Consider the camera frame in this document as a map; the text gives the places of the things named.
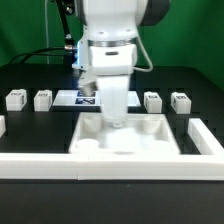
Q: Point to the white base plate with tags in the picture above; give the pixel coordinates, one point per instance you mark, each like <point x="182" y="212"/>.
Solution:
<point x="71" y="98"/>

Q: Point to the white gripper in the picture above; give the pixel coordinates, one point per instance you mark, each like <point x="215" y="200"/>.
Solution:
<point x="113" y="92"/>

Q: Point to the white square table top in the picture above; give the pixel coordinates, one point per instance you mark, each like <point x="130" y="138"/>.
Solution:
<point x="148" y="134"/>

